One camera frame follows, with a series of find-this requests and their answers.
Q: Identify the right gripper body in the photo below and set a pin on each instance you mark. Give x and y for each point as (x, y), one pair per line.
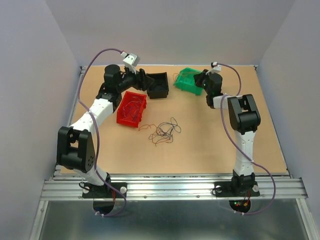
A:
(202, 81)

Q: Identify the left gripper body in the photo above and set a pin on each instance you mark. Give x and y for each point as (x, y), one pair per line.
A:
(130, 79)

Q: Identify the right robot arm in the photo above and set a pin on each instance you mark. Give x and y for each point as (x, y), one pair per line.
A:
(244, 119)

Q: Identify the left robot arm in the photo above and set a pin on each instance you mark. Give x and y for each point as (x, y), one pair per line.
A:
(75, 146)

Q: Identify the black plastic bin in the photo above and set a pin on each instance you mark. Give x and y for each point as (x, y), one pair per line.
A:
(159, 89)

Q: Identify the green plastic bin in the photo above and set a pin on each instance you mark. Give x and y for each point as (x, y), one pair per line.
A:
(185, 81)

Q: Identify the red plastic bin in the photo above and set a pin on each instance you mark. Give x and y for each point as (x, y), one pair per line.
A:
(131, 108)

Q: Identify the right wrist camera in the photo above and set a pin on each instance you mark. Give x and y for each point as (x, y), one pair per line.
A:
(215, 68)

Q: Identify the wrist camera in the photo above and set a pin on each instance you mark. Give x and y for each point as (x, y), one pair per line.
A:
(215, 68)
(130, 61)

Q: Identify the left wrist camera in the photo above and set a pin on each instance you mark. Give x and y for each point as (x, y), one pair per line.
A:
(130, 61)

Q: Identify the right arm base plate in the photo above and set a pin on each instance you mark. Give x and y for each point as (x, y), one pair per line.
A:
(224, 189)

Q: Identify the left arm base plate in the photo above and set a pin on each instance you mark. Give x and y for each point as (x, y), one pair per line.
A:
(90, 191)

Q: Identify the aluminium front rail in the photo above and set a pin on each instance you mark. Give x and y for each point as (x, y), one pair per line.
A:
(65, 187)

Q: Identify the aluminium rail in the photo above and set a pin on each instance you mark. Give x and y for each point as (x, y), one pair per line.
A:
(65, 187)
(43, 204)

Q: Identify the aluminium left side rail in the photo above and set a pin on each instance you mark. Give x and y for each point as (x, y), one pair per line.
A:
(43, 204)

